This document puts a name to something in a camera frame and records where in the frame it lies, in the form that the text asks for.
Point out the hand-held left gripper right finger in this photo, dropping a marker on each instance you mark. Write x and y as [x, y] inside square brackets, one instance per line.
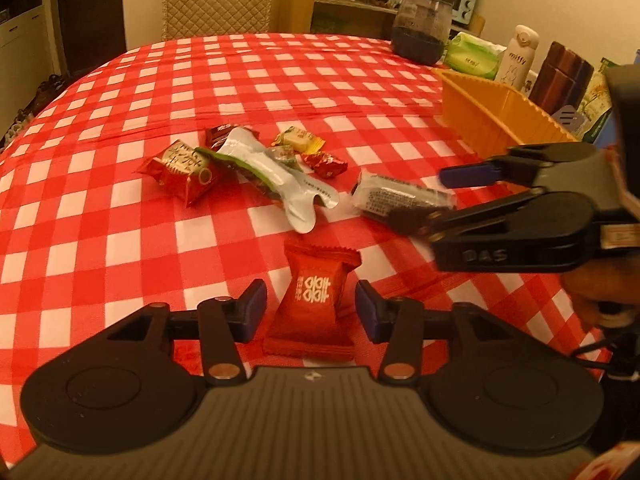
[367, 310]

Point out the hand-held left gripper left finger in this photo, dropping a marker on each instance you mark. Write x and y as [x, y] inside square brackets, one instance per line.
[256, 305]

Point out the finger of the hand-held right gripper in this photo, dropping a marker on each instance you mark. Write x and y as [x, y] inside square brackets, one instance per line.
[465, 174]
[465, 217]

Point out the plain red snack packet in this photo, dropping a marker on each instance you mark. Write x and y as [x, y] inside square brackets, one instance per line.
[312, 305]

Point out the orange plastic tray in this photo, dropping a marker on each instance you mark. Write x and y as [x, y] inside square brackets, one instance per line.
[480, 110]

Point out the silver snack bar packet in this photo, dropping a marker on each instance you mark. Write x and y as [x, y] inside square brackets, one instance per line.
[395, 197]

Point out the white and green long wrapper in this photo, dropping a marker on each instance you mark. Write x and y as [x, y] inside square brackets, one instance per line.
[280, 180]

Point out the small red candy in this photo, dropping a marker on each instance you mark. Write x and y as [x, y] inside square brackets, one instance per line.
[325, 164]

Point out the red and gold snack packet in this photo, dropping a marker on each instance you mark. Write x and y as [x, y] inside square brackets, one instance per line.
[180, 165]

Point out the person's right hand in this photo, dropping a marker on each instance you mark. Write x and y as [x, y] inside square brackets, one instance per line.
[582, 295]

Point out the green tissue pack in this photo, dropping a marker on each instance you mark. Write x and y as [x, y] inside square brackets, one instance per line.
[470, 57]

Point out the white thermos bottle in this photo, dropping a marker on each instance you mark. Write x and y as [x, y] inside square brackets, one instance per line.
[515, 65]

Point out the green and white flower packet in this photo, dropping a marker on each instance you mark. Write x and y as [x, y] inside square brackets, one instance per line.
[597, 95]

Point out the brown metal thermos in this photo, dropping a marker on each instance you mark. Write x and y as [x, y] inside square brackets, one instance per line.
[560, 75]

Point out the glass jar with dark liquid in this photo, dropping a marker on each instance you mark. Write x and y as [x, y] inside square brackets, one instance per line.
[417, 42]

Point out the yellow and white candy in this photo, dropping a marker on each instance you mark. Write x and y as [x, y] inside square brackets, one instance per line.
[295, 138]

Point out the dark brown candy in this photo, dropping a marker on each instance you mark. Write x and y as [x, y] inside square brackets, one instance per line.
[217, 135]

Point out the wooden shelf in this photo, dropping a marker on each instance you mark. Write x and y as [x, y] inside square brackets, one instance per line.
[300, 0]

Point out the red checkered tablecloth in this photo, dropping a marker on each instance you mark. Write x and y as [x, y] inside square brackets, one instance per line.
[150, 85]

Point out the quilted beige chair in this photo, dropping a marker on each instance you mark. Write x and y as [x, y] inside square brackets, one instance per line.
[220, 0]

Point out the dark shoe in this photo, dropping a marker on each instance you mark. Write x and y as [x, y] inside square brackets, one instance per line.
[45, 87]

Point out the dark wooden door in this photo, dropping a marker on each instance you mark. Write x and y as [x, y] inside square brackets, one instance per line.
[90, 10]

